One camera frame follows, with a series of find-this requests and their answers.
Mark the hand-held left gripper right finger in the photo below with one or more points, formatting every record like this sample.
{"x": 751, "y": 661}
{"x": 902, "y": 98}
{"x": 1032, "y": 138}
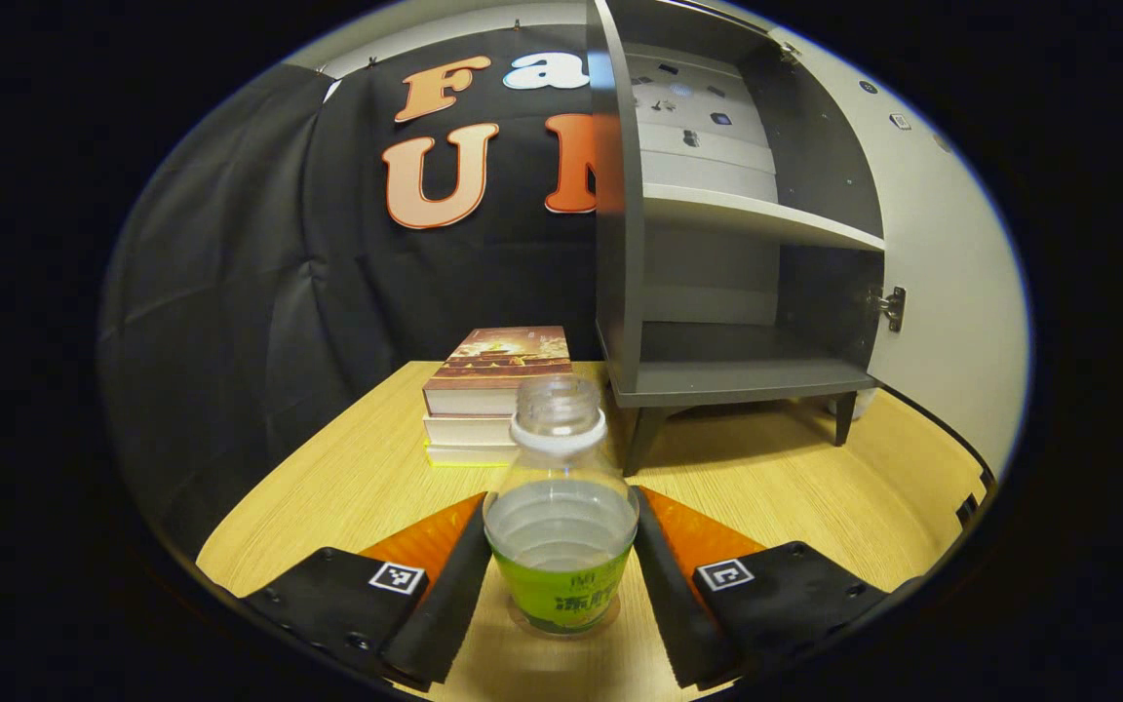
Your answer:
{"x": 683, "y": 614}

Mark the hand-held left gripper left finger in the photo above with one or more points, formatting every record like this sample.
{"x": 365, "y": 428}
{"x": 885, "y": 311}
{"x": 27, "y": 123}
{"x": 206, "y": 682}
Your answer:
{"x": 435, "y": 614}

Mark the clear bottle with green label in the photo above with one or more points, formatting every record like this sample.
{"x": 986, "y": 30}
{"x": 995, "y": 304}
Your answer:
{"x": 561, "y": 526}

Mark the grey cabinet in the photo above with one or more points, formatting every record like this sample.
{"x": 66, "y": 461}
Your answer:
{"x": 717, "y": 375}

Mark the white book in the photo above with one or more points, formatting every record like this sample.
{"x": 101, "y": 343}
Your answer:
{"x": 469, "y": 429}

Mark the brown cover book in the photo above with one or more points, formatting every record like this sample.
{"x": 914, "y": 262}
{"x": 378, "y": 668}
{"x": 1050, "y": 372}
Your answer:
{"x": 503, "y": 356}

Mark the small white object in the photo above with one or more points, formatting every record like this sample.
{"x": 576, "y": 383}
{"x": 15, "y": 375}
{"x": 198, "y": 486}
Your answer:
{"x": 864, "y": 402}

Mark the black backdrop cloth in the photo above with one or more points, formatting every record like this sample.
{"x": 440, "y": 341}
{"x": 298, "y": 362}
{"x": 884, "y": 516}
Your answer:
{"x": 259, "y": 292}

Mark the black table edge bracket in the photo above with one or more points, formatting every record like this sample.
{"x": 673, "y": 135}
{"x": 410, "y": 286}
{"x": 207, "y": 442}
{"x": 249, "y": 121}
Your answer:
{"x": 967, "y": 507}
{"x": 987, "y": 478}

